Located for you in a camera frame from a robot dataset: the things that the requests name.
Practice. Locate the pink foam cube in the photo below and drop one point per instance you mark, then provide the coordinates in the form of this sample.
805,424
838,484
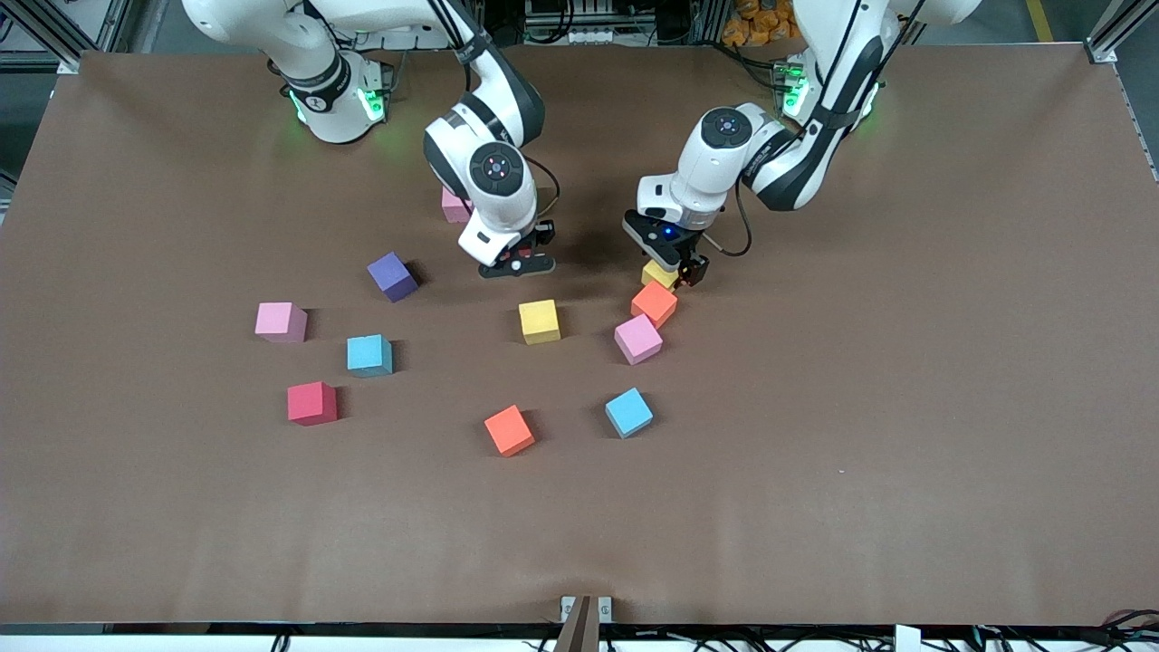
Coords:
281,321
638,340
453,206

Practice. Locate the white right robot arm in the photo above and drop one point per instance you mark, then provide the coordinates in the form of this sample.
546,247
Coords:
502,208

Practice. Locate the red foam cube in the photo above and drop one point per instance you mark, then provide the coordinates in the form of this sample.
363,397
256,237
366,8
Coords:
311,403

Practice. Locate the grey equipment box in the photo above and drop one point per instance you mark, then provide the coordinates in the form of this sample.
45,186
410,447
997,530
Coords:
579,18

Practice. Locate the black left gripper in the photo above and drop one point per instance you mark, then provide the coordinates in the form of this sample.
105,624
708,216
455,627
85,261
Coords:
692,256

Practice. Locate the brown wooden stick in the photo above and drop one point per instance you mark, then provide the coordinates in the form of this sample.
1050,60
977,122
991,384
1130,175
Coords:
579,629

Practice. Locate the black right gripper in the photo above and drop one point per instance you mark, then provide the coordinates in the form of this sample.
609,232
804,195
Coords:
541,234

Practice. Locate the orange foam cube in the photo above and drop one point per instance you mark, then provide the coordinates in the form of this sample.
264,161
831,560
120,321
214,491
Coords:
654,303
509,430

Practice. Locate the blue foam cube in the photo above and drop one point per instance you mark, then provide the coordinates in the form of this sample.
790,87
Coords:
369,355
628,412

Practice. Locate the aluminium frame profile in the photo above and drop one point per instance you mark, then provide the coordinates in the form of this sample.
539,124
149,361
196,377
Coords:
1106,38
63,32

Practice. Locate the small metal bracket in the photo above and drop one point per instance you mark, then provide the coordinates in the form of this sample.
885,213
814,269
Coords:
567,607

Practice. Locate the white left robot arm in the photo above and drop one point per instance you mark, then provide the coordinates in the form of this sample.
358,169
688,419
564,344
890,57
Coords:
706,177

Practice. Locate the yellow foam cube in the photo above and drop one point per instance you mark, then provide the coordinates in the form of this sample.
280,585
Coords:
656,276
540,321

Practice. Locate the orange snack packets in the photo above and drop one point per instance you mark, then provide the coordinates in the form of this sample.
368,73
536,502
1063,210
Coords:
761,23

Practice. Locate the brown paper table cover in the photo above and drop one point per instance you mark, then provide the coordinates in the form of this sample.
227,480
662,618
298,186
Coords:
815,498

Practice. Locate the purple foam cube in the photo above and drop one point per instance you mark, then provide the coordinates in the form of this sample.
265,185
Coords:
392,276

